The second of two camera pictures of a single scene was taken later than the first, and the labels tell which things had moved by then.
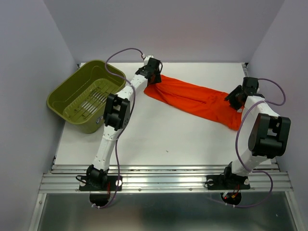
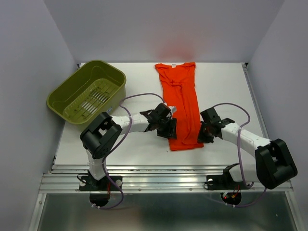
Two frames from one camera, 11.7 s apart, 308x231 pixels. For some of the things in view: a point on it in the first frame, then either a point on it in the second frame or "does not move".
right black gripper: [231, 94] -> [202, 138]
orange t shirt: [213, 106] -> [178, 84]
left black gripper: [157, 78] -> [170, 133]
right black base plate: [227, 182] does not move
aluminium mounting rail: [163, 178] does not move
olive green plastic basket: [80, 101] does not move
